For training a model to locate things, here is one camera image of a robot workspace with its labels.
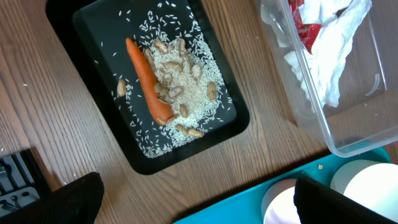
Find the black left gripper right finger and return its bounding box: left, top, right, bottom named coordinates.
left=294, top=177, right=395, bottom=224

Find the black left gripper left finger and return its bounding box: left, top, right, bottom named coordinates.
left=1, top=172, right=104, bottom=224

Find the pink bowl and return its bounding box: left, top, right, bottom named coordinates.
left=261, top=179, right=301, bottom=224

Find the pale green bowl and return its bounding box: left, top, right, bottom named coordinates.
left=330, top=160, right=397, bottom=222

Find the white napkin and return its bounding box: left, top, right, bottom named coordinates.
left=261, top=0, right=373, bottom=108

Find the red snack wrapper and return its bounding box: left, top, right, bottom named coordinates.
left=288, top=0, right=322, bottom=54

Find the black food-waste tray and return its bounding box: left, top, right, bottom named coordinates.
left=45, top=0, right=250, bottom=175

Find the teal plastic tray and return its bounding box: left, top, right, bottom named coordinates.
left=176, top=147, right=391, bottom=224

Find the orange carrot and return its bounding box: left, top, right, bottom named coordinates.
left=126, top=38, right=174, bottom=126

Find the clear plastic bin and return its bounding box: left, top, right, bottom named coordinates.
left=261, top=0, right=397, bottom=157

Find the rice and peanuts pile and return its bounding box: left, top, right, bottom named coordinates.
left=128, top=1, right=228, bottom=159

